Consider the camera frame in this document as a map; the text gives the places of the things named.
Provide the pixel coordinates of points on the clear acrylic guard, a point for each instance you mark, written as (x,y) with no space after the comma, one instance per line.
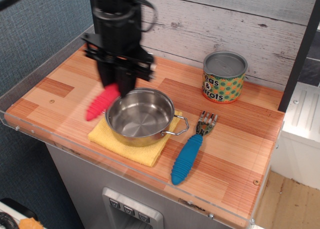
(228,173)

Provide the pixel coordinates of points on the dark right post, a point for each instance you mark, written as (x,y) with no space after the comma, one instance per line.
(300,57)

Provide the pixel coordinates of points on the blue handled metal fork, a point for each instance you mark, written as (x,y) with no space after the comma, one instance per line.
(186,158)

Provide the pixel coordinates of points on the stainless steel pot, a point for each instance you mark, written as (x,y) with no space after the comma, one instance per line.
(143,117)

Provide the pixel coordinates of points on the grey cabinet with dispenser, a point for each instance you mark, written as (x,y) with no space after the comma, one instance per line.
(107,199)

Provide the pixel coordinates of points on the red handled metal spoon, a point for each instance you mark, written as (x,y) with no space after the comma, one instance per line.
(102,101)

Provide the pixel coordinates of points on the yellow cloth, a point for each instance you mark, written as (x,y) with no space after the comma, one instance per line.
(102,135)

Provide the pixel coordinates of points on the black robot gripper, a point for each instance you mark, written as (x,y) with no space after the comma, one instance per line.
(115,46)

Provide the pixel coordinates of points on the peas and carrots can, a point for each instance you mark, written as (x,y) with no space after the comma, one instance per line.
(223,76)

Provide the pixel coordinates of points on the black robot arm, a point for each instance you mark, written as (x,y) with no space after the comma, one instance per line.
(149,12)

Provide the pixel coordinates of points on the orange object bottom left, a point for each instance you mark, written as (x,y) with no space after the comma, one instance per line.
(30,223)

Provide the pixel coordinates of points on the white toy sink unit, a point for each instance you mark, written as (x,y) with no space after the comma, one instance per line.
(297,152)

